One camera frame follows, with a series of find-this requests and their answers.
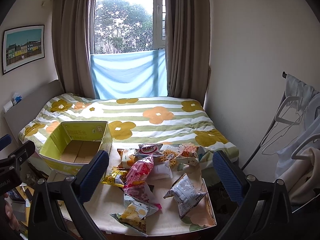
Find gold yellow snack bag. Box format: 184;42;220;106
101;167;128;188

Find potato chips snack bag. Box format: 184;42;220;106
110;193;159;236

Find pink white snack bag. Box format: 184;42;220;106
123;155;162;210

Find white grey snack bag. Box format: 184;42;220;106
163;173;207;219

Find orange sticks snack bag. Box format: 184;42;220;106
174;143;199;166

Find red white Wishi bag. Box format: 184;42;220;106
135;144;163;158

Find orange cake snack bag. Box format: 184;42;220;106
117;148;138;169

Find clear waffle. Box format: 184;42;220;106
148;160;173;180

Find person's left hand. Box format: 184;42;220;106
4;200;19;231

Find grey bed headboard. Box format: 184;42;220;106
4;80;63;145

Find items on headboard shelf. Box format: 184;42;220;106
3;93;22;113

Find green cardboard box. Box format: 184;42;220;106
40;121;112;175

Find clothes rack with hangers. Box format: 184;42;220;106
253;73;319;211

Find framed houses picture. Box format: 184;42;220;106
2;24;45;75

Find floral striped quilt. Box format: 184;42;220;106
18;93;239;161

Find blue cloth on window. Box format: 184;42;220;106
91;50;168;100

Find left brown curtain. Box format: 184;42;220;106
52;0;95;98

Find brown curtain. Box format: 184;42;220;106
52;0;95;98
165;0;210;104

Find right brown curtain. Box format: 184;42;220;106
165;0;210;104

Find white window frame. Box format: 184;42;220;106
90;0;166;54

